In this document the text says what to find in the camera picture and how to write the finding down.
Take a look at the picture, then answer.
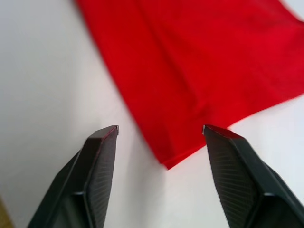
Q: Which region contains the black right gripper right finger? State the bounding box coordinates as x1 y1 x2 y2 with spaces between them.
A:
202 124 304 228

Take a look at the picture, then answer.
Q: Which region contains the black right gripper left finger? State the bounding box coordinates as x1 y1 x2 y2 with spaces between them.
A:
27 125 120 228

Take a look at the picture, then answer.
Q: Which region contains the red t-shirt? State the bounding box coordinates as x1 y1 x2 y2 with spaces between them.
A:
75 0 304 171

